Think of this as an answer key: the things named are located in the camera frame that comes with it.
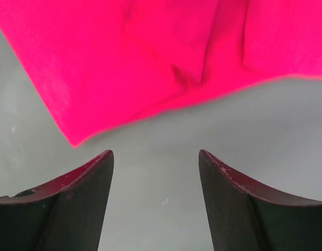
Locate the red t shirt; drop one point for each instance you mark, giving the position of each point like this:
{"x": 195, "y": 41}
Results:
{"x": 98, "y": 65}

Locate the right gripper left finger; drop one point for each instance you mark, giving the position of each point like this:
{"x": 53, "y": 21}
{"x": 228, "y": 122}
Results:
{"x": 66, "y": 213}

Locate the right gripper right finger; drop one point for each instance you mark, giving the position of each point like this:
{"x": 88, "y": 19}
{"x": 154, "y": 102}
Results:
{"x": 245, "y": 214}

